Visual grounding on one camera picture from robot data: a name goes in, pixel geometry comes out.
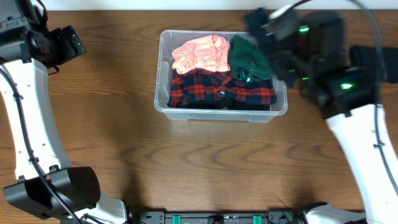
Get clear plastic storage bin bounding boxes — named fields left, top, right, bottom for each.
left=154, top=30, right=288, bottom=123

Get red navy plaid shirt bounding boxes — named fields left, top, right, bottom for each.
left=167, top=69, right=277, bottom=108

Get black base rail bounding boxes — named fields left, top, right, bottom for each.
left=121, top=210, right=308, bottom=224

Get black garment with tape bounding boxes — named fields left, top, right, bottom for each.
left=348, top=45, right=398, bottom=84

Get pink garment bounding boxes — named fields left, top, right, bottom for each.
left=172, top=35, right=230, bottom=74

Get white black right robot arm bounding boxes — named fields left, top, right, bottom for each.
left=244, top=5, right=397, bottom=223

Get dark green garment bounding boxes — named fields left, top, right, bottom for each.
left=228, top=35, right=275, bottom=82

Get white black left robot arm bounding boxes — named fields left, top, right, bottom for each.
left=1, top=0, right=131, bottom=223

